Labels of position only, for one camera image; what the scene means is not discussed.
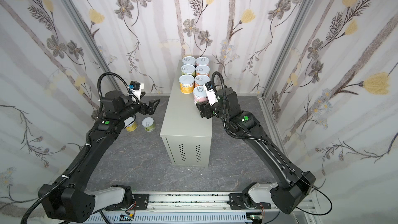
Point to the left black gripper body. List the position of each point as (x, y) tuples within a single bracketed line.
[(142, 108)]

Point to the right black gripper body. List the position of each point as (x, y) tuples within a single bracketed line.
[(204, 110)]

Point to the pink white can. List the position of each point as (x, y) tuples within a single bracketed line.
[(199, 94)]

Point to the orange yellow labelled can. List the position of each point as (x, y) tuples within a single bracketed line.
[(186, 84)]

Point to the brown labelled can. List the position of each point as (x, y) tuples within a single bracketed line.
[(202, 70)]

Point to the green white labelled can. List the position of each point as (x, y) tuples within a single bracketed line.
[(188, 69)]

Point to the pink labelled can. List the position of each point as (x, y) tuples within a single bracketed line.
[(202, 61)]

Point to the blue labelled can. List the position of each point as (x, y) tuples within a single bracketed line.
[(189, 60)]

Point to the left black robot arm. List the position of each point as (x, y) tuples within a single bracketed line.
[(65, 199)]

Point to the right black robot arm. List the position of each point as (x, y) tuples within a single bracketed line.
[(293, 184)]

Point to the grey metal cabinet counter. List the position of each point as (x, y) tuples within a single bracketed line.
[(186, 136)]

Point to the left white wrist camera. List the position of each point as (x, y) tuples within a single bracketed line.
[(136, 89)]

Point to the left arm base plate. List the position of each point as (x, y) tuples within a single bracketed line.
[(131, 202)]

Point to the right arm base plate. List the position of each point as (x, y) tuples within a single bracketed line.
[(238, 201)]

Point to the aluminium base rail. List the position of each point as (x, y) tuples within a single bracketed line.
[(175, 202)]

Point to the white slotted cable duct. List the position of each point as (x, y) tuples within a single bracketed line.
[(179, 218)]

